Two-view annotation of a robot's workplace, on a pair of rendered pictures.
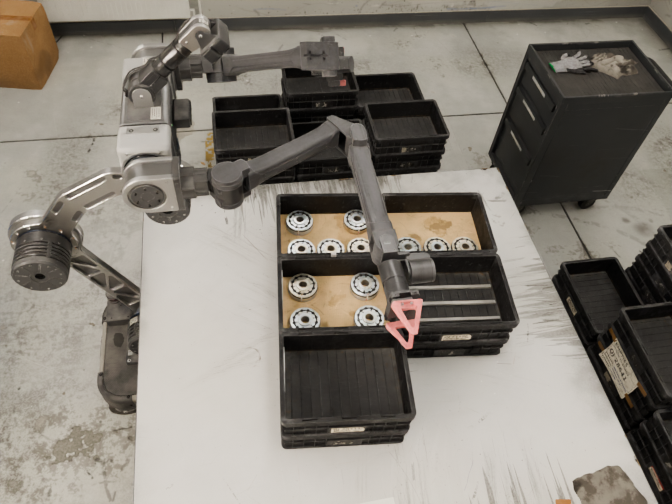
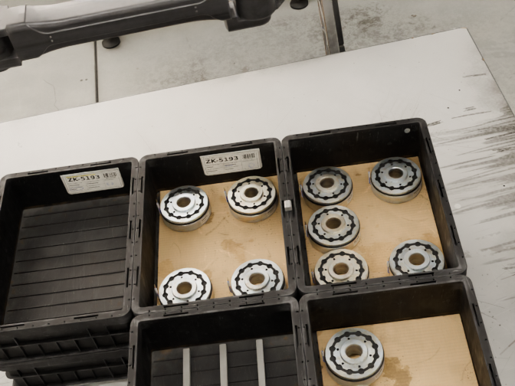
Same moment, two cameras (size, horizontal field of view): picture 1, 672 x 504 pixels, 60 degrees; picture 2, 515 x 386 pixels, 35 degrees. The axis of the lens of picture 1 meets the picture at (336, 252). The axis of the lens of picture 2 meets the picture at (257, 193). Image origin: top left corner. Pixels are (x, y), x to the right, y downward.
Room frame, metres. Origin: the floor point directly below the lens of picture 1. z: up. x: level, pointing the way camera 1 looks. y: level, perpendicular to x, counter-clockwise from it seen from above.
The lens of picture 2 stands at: (1.45, -1.00, 2.13)
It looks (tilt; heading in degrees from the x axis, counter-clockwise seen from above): 48 degrees down; 105
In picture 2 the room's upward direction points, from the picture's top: 12 degrees counter-clockwise
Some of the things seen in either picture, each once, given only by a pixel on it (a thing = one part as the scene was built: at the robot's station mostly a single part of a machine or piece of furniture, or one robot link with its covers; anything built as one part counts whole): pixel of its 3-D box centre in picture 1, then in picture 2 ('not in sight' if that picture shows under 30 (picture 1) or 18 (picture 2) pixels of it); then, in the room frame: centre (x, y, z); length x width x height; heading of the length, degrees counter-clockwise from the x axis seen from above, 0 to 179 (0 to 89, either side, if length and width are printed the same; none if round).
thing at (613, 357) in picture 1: (618, 368); not in sight; (1.22, -1.24, 0.41); 0.31 x 0.02 x 0.16; 15
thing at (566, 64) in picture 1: (571, 62); not in sight; (2.69, -1.09, 0.88); 0.25 x 0.19 x 0.03; 105
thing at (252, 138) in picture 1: (254, 160); not in sight; (2.24, 0.49, 0.37); 0.40 x 0.30 x 0.45; 105
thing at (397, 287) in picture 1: (398, 296); not in sight; (0.74, -0.15, 1.45); 0.07 x 0.07 x 0.10; 16
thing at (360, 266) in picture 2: (360, 248); (341, 270); (1.34, -0.09, 0.86); 0.10 x 0.10 x 0.01
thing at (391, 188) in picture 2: (299, 220); (395, 175); (1.44, 0.15, 0.86); 0.10 x 0.10 x 0.01
